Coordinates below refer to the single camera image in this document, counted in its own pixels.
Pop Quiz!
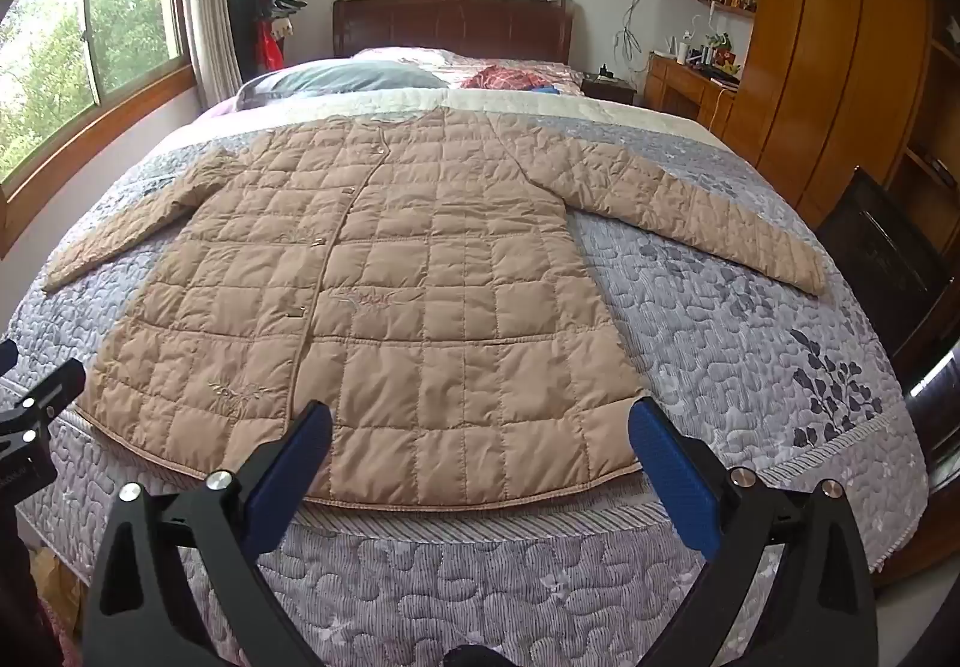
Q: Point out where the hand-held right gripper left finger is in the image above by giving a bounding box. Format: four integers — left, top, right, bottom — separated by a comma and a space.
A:
81, 401, 335, 667

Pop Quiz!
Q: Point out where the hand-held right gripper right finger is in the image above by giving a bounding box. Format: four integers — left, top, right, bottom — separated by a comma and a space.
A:
628, 397, 878, 667

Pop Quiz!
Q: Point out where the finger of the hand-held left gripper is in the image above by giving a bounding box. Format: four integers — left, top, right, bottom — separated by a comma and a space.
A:
0, 358, 87, 465

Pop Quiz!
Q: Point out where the beige quilted coat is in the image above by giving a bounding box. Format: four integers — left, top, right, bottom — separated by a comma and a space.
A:
41, 108, 830, 510

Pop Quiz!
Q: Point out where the grey floral quilted bedspread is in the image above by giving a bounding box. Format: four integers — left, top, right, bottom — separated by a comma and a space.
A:
0, 89, 931, 667

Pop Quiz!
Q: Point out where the black chair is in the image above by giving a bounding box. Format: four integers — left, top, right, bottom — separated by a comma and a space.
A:
814, 164, 955, 375

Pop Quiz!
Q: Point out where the large wooden framed window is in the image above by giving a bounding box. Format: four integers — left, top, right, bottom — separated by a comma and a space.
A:
0, 0, 200, 241

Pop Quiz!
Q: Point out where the wooden desk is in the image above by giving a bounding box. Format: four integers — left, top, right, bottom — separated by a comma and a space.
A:
645, 52, 741, 143

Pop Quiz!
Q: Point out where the dark wooden nightstand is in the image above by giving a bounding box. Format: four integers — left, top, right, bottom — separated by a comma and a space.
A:
581, 74, 638, 106

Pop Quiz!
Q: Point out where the grey pillow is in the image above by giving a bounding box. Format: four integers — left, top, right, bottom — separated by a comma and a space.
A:
236, 61, 451, 112

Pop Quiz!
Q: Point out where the red bag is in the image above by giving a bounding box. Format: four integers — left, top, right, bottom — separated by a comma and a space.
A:
255, 22, 286, 72

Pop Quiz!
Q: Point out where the black hanging garment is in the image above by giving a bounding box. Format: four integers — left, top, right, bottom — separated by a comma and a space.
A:
225, 0, 265, 91

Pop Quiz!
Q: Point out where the red patterned cloth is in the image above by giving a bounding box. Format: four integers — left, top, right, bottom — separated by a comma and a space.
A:
459, 65, 560, 92

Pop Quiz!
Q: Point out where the wooden wardrobe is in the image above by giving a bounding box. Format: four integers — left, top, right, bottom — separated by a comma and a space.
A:
667, 0, 960, 233

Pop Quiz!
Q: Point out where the dark wooden headboard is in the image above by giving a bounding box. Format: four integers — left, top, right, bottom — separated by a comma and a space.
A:
332, 0, 577, 68

